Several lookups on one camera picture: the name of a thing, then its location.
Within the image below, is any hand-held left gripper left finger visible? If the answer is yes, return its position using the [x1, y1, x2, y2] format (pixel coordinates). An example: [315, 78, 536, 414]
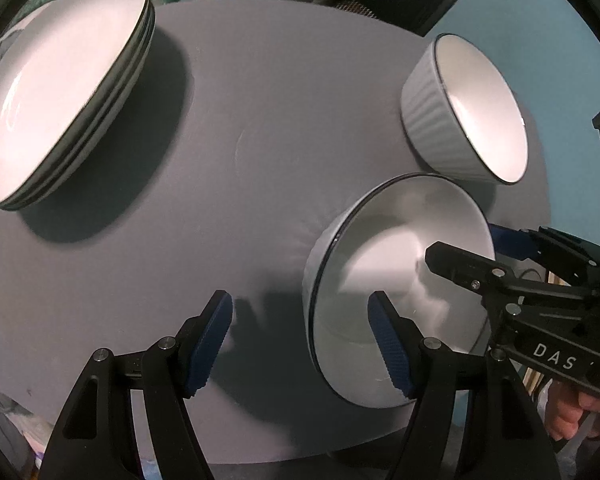
[39, 289, 235, 480]

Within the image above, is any person's right hand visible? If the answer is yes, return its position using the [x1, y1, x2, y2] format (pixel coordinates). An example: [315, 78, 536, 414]
[545, 379, 600, 440]

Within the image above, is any white plastic bag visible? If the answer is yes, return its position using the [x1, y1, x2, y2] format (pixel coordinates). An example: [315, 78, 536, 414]
[530, 380, 600, 480]

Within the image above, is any white ribbed bowl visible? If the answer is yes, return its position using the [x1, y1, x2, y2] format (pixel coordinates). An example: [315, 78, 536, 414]
[401, 33, 529, 184]
[302, 172, 496, 407]

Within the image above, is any wooden slat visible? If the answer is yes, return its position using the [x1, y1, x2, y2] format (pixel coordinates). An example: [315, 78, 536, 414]
[522, 365, 546, 397]

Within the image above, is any white plate with black rim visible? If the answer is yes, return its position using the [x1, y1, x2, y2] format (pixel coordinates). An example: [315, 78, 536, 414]
[0, 0, 149, 207]
[0, 0, 154, 209]
[0, 15, 156, 212]

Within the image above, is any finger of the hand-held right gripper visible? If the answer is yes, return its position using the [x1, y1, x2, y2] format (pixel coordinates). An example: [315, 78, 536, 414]
[425, 242, 518, 303]
[490, 226, 600, 281]

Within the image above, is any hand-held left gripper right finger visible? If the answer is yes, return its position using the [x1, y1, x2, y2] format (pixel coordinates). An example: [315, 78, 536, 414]
[368, 290, 563, 480]

